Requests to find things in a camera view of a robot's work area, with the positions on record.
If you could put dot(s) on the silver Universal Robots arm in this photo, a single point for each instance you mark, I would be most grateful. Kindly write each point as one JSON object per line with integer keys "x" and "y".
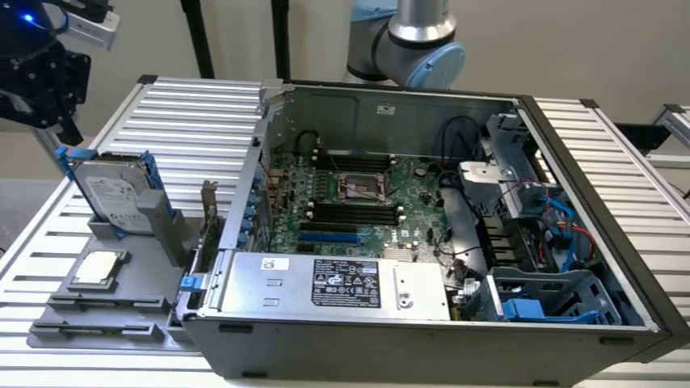
{"x": 416, "y": 24}

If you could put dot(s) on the black stand pole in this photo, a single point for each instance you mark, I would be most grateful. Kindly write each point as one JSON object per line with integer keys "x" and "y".
{"x": 281, "y": 36}
{"x": 198, "y": 36}

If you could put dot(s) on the long black expansion slot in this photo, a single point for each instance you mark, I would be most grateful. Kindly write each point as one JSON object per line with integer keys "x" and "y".
{"x": 329, "y": 228}

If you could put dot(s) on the round coin battery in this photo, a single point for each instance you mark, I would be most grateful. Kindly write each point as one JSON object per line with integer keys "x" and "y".
{"x": 422, "y": 171}

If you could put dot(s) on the grey parts rack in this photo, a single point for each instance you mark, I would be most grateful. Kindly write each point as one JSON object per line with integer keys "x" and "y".
{"x": 135, "y": 291}

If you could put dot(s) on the blue disk caddy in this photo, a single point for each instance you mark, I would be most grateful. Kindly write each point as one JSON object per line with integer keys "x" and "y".
{"x": 522, "y": 310}

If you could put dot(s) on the green motherboard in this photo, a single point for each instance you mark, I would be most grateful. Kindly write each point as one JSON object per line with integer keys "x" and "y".
{"x": 421, "y": 218}

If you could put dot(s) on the small metal slat table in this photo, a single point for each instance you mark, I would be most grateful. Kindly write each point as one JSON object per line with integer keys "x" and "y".
{"x": 672, "y": 133}

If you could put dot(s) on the grey disk bay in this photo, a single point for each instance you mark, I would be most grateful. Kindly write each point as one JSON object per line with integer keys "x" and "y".
{"x": 572, "y": 287}

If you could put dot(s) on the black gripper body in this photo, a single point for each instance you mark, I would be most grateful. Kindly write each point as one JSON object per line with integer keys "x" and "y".
{"x": 38, "y": 68}

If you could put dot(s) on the black RAM slot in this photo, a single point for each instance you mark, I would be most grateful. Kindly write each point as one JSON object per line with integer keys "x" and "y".
{"x": 350, "y": 155}
{"x": 355, "y": 205}
{"x": 355, "y": 210}
{"x": 355, "y": 221}
{"x": 350, "y": 160}
{"x": 350, "y": 169}
{"x": 355, "y": 216}

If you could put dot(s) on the CPU socket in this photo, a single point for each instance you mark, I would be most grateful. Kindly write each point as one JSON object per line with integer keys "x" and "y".
{"x": 362, "y": 186}

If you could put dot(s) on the graphics card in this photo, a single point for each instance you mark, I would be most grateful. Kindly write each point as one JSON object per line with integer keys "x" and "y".
{"x": 211, "y": 226}

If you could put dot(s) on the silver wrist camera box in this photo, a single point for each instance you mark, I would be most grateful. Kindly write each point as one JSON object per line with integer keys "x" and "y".
{"x": 94, "y": 28}

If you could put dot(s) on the blue case latch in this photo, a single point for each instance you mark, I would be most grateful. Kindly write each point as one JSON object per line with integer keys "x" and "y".
{"x": 193, "y": 283}

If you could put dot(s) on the hard disk in blue caddy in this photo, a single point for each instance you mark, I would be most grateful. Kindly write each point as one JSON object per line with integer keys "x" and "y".
{"x": 110, "y": 194}

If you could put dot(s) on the small silver heatsink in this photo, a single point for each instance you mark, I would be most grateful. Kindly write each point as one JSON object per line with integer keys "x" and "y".
{"x": 400, "y": 254}

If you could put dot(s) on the silver CPU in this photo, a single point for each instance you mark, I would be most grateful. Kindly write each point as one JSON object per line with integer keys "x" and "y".
{"x": 99, "y": 267}

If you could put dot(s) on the black open PC case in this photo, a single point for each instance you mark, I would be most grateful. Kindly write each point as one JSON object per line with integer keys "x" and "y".
{"x": 377, "y": 347}

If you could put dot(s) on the grey metal drive cage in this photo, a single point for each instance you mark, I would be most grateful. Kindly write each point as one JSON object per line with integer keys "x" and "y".
{"x": 512, "y": 169}

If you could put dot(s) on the blue expansion slot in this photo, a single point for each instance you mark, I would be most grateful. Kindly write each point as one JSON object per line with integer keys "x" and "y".
{"x": 330, "y": 238}

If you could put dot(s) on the short black expansion slot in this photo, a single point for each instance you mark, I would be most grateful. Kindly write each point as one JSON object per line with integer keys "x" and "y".
{"x": 310, "y": 247}

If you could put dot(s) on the silver power supply unit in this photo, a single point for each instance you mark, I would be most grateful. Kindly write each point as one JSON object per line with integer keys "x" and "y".
{"x": 302, "y": 287}

